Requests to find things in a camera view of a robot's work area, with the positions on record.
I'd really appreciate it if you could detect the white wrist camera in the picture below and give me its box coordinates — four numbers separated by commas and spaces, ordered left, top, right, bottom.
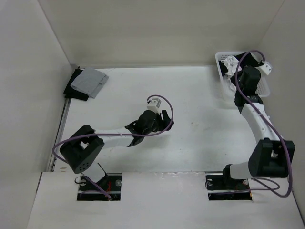
258, 62, 272, 75
147, 98, 161, 114

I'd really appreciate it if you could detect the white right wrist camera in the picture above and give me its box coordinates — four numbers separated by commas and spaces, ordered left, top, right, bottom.
258, 62, 272, 75

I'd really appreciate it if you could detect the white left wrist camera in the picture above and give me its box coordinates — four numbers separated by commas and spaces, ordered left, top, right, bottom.
147, 98, 161, 114

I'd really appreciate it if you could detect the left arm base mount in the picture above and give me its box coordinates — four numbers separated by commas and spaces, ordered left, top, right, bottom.
74, 173, 122, 201

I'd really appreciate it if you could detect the folded grey tank top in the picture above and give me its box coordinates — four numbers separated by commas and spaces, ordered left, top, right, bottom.
71, 68, 109, 98

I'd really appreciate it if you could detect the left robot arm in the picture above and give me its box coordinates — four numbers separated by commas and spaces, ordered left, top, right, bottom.
60, 110, 174, 190

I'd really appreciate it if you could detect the white plastic laundry basket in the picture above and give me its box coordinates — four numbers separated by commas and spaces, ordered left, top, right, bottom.
215, 51, 270, 102

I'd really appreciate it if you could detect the white tank top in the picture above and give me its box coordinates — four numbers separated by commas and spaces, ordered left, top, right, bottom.
221, 55, 241, 91

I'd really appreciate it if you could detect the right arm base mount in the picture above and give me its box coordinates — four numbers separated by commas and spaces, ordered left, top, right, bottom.
205, 173, 252, 201

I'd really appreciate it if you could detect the folded black tank top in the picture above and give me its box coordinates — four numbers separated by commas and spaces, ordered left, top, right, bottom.
63, 67, 89, 101

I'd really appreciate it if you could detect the black garment in basket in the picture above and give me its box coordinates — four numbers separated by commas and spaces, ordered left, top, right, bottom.
218, 53, 260, 77

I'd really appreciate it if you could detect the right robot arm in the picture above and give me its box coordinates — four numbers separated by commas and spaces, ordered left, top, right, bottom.
221, 66, 289, 189

